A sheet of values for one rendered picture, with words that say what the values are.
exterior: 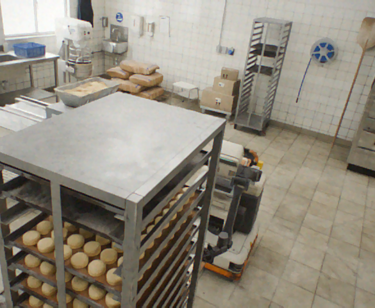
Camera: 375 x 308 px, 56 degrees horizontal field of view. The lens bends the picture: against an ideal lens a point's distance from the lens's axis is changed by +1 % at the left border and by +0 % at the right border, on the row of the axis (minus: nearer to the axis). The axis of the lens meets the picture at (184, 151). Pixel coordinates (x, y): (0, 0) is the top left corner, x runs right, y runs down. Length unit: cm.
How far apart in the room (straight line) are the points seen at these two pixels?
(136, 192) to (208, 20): 616
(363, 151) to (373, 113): 57
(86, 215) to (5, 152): 27
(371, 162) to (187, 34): 392
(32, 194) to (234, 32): 587
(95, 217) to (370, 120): 469
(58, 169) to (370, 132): 488
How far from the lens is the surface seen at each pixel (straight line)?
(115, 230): 95
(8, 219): 118
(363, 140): 549
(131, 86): 669
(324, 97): 644
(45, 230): 123
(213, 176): 140
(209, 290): 311
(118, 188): 84
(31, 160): 97
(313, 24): 633
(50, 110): 315
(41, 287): 133
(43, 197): 109
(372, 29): 620
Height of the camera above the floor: 228
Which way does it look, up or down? 26 degrees down
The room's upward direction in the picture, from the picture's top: 7 degrees clockwise
